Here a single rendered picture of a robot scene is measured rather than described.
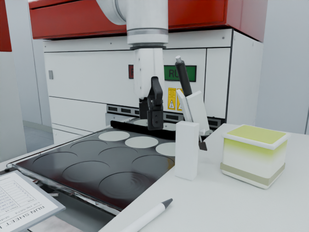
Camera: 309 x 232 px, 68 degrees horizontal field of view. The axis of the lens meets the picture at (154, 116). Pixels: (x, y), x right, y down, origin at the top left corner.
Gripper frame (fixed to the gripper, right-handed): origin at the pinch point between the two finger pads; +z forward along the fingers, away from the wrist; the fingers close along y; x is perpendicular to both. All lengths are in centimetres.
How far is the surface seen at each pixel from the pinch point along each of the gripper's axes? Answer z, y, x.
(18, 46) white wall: -41, -377, -130
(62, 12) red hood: -31, -47, -21
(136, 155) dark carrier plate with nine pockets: 11.1, -6.6, -2.6
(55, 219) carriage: 12.7, 11.7, -19.4
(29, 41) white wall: -46, -354, -107
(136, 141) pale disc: 11.0, -16.9, -0.8
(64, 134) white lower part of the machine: 20, -60, -28
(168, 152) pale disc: 11.2, -6.7, 6.1
